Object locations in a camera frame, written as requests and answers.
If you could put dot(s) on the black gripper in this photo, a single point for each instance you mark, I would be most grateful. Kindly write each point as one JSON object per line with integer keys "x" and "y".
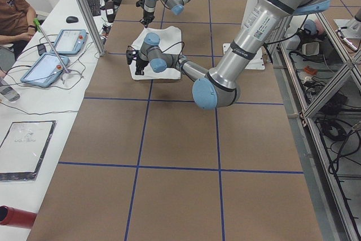
{"x": 140, "y": 65}
{"x": 148, "y": 15}

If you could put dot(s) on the white long-sleeve printed shirt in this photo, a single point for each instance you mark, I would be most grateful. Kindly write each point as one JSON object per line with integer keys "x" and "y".
{"x": 168, "y": 37}

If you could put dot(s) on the black keyboard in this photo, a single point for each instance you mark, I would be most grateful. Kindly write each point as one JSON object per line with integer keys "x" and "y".
{"x": 94, "y": 6}

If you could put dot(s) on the upper blue teach pendant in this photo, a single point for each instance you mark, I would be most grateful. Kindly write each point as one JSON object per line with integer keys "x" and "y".
{"x": 70, "y": 41}

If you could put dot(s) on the blue teach pendant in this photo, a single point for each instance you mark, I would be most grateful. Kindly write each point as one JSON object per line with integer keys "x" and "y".
{"x": 45, "y": 70}
{"x": 70, "y": 41}

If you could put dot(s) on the black computer mouse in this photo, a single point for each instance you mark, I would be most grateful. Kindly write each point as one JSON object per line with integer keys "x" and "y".
{"x": 71, "y": 19}

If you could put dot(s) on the lower blue teach pendant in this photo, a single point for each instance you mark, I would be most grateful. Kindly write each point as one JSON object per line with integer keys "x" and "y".
{"x": 45, "y": 70}

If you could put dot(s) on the metal rod tool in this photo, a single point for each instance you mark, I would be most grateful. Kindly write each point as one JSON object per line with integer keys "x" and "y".
{"x": 63, "y": 65}

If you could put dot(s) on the seated person brown shirt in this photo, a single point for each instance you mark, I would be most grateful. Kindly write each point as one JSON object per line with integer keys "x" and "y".
{"x": 17, "y": 26}

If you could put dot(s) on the framed white sheet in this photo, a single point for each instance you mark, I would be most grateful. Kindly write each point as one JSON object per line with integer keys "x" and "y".
{"x": 23, "y": 149}

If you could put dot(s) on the red cylinder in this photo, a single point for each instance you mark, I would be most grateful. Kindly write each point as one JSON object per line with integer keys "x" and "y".
{"x": 14, "y": 217}

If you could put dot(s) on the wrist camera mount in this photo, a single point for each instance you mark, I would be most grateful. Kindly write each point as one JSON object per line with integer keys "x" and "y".
{"x": 131, "y": 55}
{"x": 140, "y": 3}

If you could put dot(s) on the aluminium frame post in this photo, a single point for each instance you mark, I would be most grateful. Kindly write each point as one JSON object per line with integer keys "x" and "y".
{"x": 91, "y": 26}

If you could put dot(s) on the white central pedestal column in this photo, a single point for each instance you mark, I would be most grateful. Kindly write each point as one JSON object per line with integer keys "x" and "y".
{"x": 247, "y": 46}

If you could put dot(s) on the aluminium side rack frame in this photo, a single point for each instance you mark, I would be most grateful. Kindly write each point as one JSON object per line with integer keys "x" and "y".
{"x": 317, "y": 63}

